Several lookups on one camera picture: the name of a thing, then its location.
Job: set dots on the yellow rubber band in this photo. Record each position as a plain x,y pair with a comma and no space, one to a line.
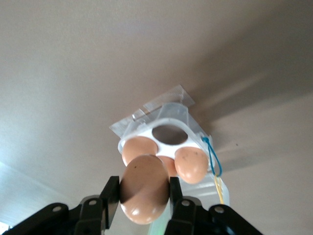
219,187

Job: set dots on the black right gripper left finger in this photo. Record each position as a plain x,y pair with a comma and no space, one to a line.
95,215

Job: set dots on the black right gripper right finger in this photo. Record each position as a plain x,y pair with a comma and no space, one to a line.
185,218

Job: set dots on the clear plastic egg box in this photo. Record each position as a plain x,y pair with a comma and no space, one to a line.
168,148

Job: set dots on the clear tape strip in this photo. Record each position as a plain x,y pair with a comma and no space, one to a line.
171,95

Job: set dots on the blue rubber band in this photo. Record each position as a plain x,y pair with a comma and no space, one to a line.
205,140

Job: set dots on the brown egg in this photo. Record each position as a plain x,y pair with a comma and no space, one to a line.
168,164
138,149
144,186
190,166

